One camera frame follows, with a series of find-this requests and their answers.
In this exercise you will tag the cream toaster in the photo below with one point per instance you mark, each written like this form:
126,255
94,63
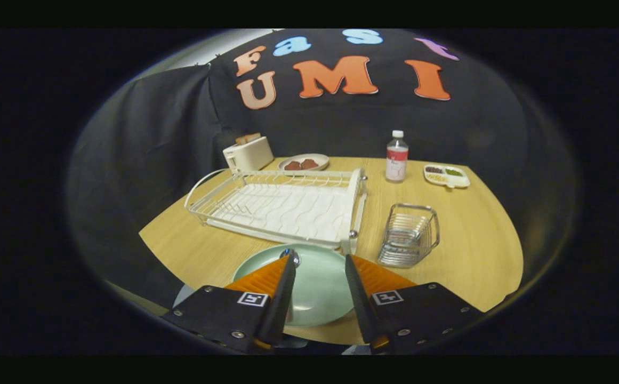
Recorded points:
248,156

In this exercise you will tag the brown meat patty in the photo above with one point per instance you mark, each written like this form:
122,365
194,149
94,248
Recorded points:
292,166
310,164

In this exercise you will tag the toast slice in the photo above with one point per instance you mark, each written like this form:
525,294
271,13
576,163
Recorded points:
248,138

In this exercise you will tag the white sectioned snack dish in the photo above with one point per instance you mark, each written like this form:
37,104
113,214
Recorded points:
447,177

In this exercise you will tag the pale green plate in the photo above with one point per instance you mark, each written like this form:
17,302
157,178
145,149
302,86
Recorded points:
320,288

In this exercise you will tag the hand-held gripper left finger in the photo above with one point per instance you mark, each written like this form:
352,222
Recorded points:
280,304

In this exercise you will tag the brown round plate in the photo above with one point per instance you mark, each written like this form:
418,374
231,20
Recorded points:
322,159

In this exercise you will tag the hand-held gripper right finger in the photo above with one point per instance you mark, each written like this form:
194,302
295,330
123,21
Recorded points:
362,304

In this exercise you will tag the clear bottle with red label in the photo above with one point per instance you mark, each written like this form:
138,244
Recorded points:
396,160

